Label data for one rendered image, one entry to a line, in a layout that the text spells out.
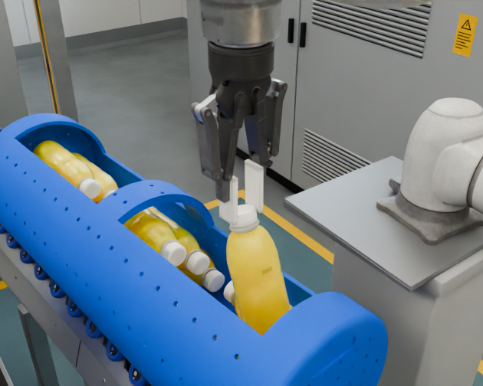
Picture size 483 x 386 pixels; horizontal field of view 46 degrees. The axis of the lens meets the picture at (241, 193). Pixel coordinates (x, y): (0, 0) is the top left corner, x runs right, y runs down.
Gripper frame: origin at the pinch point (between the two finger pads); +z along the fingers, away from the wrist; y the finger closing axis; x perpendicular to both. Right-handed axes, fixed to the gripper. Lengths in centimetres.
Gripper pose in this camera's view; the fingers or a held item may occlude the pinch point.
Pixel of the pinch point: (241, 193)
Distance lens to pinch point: 73.7
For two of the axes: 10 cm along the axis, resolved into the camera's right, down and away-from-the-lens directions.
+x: 6.6, 3.9, -6.4
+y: -7.5, 3.5, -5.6
